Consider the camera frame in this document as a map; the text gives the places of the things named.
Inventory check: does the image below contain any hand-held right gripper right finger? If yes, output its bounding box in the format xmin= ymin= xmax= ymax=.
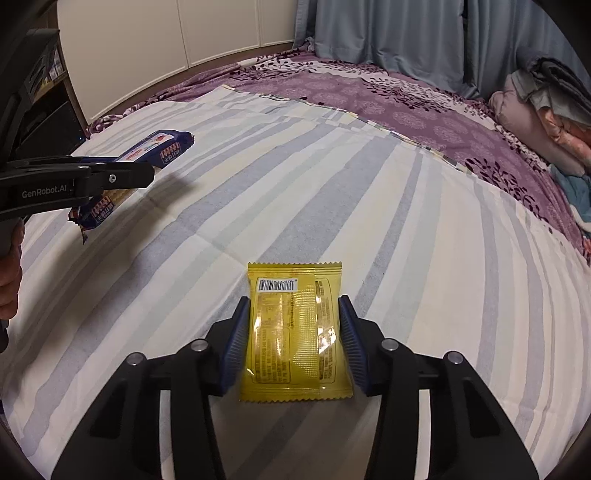
xmin=338 ymin=295 xmax=541 ymax=480

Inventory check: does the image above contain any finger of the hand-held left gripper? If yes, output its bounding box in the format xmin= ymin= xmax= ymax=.
xmin=9 ymin=155 xmax=117 ymax=168
xmin=74 ymin=161 xmax=156 ymax=197

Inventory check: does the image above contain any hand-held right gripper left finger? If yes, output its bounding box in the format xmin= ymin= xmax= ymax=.
xmin=51 ymin=296 xmax=252 ymax=480

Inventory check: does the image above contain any dark blue snack packet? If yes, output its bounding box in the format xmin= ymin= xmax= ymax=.
xmin=69 ymin=130 xmax=196 ymax=243

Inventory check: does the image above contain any yellow snack packet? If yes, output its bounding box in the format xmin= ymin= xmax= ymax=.
xmin=239 ymin=261 xmax=354 ymax=402

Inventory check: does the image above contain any person's left hand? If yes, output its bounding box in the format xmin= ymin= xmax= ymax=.
xmin=0 ymin=222 xmax=26 ymax=320

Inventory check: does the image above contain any dark shelf unit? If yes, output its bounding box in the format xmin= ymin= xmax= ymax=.
xmin=23 ymin=30 xmax=89 ymax=156

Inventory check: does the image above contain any white wardrobe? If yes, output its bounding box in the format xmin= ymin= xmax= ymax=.
xmin=55 ymin=0 xmax=299 ymax=126

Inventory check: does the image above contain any purple floral bed sheet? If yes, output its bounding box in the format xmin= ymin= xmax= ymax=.
xmin=88 ymin=48 xmax=591 ymax=269

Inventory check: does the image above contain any pink floral folded quilt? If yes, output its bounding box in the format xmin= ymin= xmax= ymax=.
xmin=538 ymin=106 xmax=591 ymax=163

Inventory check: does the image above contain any pale green folded blanket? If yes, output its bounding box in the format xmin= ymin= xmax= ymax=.
xmin=512 ymin=71 xmax=570 ymax=114

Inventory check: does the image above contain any blue curtain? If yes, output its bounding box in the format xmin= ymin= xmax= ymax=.
xmin=293 ymin=0 xmax=560 ymax=100

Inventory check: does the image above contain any dark grey folded blanket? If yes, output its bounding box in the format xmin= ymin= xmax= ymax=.
xmin=531 ymin=55 xmax=591 ymax=117

